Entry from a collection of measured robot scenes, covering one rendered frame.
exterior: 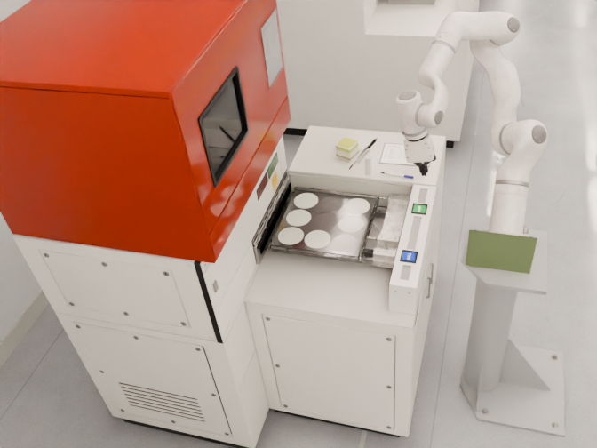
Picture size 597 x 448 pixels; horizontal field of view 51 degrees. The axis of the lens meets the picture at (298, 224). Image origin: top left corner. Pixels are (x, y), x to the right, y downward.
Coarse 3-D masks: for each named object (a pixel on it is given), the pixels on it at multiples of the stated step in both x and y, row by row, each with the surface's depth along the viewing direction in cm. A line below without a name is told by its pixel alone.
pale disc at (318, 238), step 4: (312, 232) 242; (316, 232) 242; (320, 232) 242; (324, 232) 242; (308, 236) 241; (312, 236) 241; (316, 236) 240; (320, 236) 240; (324, 236) 240; (328, 236) 240; (308, 240) 239; (312, 240) 239; (316, 240) 239; (320, 240) 239; (324, 240) 238; (328, 240) 238; (308, 244) 237; (312, 244) 237; (316, 244) 237; (320, 244) 237; (324, 244) 237
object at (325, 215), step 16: (304, 192) 261; (320, 192) 260; (288, 208) 255; (320, 208) 253; (336, 208) 252; (288, 224) 247; (320, 224) 246; (336, 224) 244; (304, 240) 239; (336, 240) 238; (352, 240) 237
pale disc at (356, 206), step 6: (354, 198) 255; (360, 198) 255; (348, 204) 253; (354, 204) 252; (360, 204) 252; (366, 204) 251; (348, 210) 250; (354, 210) 250; (360, 210) 249; (366, 210) 249
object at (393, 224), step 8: (392, 208) 251; (400, 208) 251; (392, 216) 248; (400, 216) 247; (384, 224) 245; (392, 224) 244; (400, 224) 244; (384, 232) 241; (392, 232) 241; (400, 232) 240; (384, 248) 235; (392, 248) 234; (376, 264) 231; (384, 264) 230; (392, 264) 229
